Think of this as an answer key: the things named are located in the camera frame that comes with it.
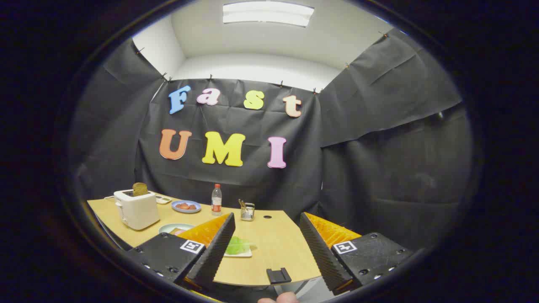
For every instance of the green lettuce leaf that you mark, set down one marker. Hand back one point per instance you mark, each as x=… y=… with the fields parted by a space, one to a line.
x=238 y=246

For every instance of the brown toasted bread slice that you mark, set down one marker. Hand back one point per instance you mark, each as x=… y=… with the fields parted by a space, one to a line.
x=140 y=189

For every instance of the white toaster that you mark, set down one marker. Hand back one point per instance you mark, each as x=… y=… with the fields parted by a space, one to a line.
x=139 y=212

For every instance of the black table edge clamp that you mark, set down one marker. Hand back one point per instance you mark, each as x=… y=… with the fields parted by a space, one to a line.
x=278 y=275

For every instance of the black backdrop cloth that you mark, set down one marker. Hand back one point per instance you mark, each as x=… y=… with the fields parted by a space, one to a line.
x=358 y=176

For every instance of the ceiling light panel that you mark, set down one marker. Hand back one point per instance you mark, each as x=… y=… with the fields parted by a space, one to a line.
x=268 y=13

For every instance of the blue plate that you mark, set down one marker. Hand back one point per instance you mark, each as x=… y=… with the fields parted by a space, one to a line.
x=186 y=211

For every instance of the small white square plate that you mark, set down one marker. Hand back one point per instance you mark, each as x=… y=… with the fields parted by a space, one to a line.
x=240 y=255

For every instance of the clear plastic water bottle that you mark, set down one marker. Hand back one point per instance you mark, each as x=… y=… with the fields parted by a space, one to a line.
x=216 y=202

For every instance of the white divided condiment tray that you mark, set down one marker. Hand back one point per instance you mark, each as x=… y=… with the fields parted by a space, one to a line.
x=163 y=200

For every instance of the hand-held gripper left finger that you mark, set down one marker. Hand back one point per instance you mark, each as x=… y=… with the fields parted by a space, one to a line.
x=219 y=248

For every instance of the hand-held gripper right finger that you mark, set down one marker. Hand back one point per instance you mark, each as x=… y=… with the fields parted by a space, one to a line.
x=318 y=248

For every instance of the pale green plate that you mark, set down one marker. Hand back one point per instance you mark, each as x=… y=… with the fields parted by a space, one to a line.
x=165 y=229

